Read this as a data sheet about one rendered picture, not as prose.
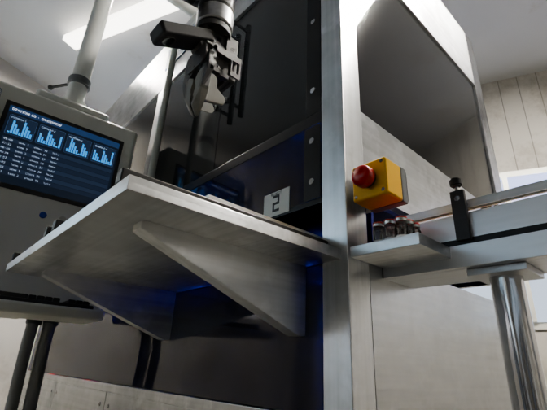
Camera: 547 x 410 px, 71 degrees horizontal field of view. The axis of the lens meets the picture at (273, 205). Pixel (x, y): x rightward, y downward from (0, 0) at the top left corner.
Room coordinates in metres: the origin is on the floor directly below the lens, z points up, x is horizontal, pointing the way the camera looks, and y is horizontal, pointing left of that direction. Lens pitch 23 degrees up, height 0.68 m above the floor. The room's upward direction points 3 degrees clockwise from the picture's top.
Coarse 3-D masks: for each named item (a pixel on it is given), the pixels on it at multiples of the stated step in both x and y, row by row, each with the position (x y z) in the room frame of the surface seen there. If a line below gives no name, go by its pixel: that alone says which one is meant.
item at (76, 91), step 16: (96, 0) 1.25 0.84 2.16; (112, 0) 1.29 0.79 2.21; (96, 16) 1.25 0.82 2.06; (96, 32) 1.26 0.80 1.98; (80, 48) 1.26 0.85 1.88; (96, 48) 1.28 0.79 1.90; (80, 64) 1.25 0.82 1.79; (80, 80) 1.25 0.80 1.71; (64, 96) 1.24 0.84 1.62; (80, 96) 1.27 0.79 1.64
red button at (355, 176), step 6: (360, 168) 0.60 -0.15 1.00; (366, 168) 0.59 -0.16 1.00; (372, 168) 0.60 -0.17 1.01; (354, 174) 0.61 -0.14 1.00; (360, 174) 0.60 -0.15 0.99; (366, 174) 0.59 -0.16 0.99; (372, 174) 0.59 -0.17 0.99; (354, 180) 0.61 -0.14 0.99; (360, 180) 0.60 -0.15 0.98; (366, 180) 0.59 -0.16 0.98; (372, 180) 0.60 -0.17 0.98; (360, 186) 0.61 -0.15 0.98; (366, 186) 0.61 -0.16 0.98
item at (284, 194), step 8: (280, 192) 0.80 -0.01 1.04; (288, 192) 0.78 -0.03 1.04; (272, 200) 0.82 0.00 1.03; (280, 200) 0.80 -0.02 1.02; (288, 200) 0.78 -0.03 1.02; (264, 208) 0.84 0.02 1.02; (272, 208) 0.82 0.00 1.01; (280, 208) 0.80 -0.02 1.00; (288, 208) 0.78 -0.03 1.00; (272, 216) 0.82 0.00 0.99
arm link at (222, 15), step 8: (200, 8) 0.56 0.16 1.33; (208, 8) 0.55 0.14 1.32; (216, 8) 0.55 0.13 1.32; (224, 8) 0.55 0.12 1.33; (200, 16) 0.55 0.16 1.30; (208, 16) 0.55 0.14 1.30; (216, 16) 0.55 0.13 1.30; (224, 16) 0.56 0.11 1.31; (232, 16) 0.57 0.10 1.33; (232, 24) 0.58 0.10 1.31; (232, 32) 0.59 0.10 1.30
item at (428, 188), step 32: (256, 0) 0.92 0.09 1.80; (416, 0) 0.96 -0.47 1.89; (448, 32) 1.14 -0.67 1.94; (160, 64) 1.45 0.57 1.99; (128, 96) 1.74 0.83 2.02; (160, 96) 1.40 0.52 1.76; (480, 96) 1.31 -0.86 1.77; (416, 160) 0.87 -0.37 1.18; (416, 192) 0.86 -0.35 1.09; (448, 192) 0.98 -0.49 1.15
